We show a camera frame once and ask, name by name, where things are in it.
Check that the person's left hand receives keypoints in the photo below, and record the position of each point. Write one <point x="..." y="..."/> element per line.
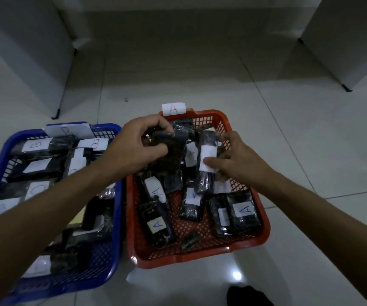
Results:
<point x="129" y="152"/>

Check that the person's right hand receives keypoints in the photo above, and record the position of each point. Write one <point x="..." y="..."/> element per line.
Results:
<point x="247" y="165"/>

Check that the yellow-label B packet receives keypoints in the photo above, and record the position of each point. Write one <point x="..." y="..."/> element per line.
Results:
<point x="78" y="216"/>

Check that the red plastic basket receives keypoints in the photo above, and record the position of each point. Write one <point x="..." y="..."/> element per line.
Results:
<point x="202" y="251"/>

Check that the blue plastic basket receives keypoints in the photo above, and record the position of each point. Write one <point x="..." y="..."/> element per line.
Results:
<point x="113" y="258"/>

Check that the person's right forearm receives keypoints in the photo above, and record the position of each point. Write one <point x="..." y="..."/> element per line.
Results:
<point x="336" y="232"/>

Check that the person's left forearm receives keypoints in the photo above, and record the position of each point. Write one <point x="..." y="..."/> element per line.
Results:
<point x="37" y="226"/>

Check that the person's black trouser leg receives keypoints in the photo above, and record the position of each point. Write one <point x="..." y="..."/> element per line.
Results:
<point x="248" y="296"/>

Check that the small white paper tag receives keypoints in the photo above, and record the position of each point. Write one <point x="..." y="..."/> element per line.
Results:
<point x="174" y="109"/>

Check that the large white paper tag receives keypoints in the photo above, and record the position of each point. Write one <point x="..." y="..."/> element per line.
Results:
<point x="68" y="130"/>

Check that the white desk side panel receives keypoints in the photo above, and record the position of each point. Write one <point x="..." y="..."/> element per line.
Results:
<point x="345" y="41"/>
<point x="27" y="54"/>

